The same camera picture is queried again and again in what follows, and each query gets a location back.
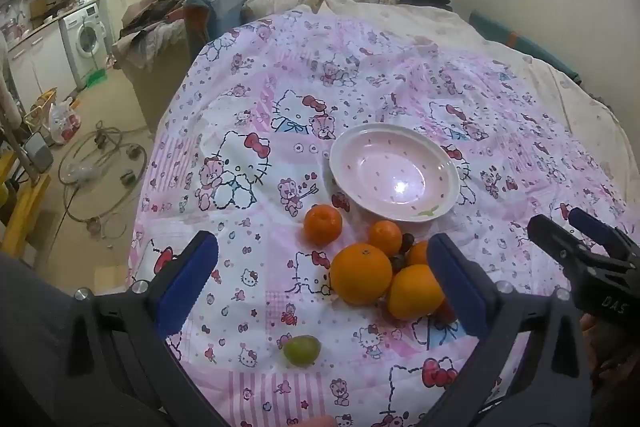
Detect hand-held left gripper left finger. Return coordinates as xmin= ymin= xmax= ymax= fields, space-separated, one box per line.
xmin=70 ymin=231 xmax=231 ymax=427

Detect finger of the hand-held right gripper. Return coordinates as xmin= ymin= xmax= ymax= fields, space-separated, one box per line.
xmin=568 ymin=208 xmax=640 ymax=259
xmin=527 ymin=214 xmax=608 ymax=279

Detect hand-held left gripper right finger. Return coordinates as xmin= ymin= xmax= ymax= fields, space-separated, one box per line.
xmin=400 ymin=232 xmax=596 ymax=427

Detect large orange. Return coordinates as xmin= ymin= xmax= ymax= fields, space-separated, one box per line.
xmin=388 ymin=264 xmax=446 ymax=321
xmin=330 ymin=243 xmax=394 ymax=307

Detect small mandarin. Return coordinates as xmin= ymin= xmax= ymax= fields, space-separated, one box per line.
xmin=406 ymin=240 xmax=432 ymax=268
xmin=368 ymin=220 xmax=404 ymax=258
xmin=304 ymin=204 xmax=344 ymax=246

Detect pink dotted plate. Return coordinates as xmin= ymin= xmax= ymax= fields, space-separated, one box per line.
xmin=329 ymin=124 xmax=460 ymax=223

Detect person's right hand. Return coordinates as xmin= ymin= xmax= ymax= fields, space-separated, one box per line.
xmin=581 ymin=313 xmax=640 ymax=388

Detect green grape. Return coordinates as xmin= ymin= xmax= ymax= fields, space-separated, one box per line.
xmin=283 ymin=335 xmax=322 ymax=367

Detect pink printed blanket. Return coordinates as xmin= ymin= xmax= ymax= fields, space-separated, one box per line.
xmin=127 ymin=14 xmax=636 ymax=427

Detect grey box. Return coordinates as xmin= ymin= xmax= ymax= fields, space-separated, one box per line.
xmin=25 ymin=133 xmax=55 ymax=174

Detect white plastic bag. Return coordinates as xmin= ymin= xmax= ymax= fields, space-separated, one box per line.
xmin=47 ymin=101 xmax=82 ymax=144

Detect teal cloth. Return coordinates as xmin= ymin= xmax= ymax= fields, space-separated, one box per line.
xmin=469 ymin=9 xmax=583 ymax=82

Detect white washing machine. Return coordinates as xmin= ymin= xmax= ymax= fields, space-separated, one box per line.
xmin=59 ymin=3 xmax=110 ymax=90

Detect white kitchen cabinet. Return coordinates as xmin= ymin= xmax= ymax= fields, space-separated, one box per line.
xmin=6 ymin=24 xmax=78 ymax=118

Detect yellow wooden frame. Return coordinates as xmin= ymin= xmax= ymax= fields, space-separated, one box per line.
xmin=0 ymin=154 xmax=52 ymax=258

